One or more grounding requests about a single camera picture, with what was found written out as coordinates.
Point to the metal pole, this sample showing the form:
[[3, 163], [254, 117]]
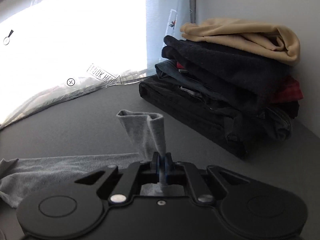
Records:
[[192, 0]]

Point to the red plaid folded garment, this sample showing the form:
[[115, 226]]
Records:
[[287, 90]]

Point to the dark teal folded garment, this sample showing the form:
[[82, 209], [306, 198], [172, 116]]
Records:
[[170, 73]]

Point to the grey t-shirt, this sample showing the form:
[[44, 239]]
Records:
[[140, 130]]

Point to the dark folded jeans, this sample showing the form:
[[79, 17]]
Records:
[[277, 125]]

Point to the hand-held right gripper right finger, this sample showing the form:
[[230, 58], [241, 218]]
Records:
[[168, 165]]

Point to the beige folded garment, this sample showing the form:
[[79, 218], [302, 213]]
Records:
[[237, 37]]

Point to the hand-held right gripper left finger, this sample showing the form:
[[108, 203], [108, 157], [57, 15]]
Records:
[[153, 163]]

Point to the black folded sweater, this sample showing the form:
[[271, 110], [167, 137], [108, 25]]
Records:
[[225, 65]]

